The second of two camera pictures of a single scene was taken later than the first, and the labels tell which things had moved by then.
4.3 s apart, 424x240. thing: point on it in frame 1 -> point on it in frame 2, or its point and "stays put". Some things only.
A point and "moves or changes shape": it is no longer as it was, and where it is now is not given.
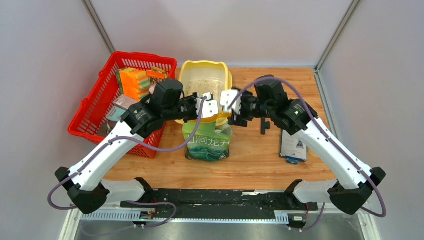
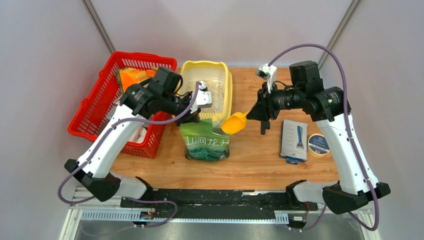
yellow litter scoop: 222,120 moves or changes shape
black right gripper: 237,119 -> 264,110
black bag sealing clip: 264,125 stays put
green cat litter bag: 211,143 stays put
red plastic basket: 90,121 stays put
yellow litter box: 206,76 stays put
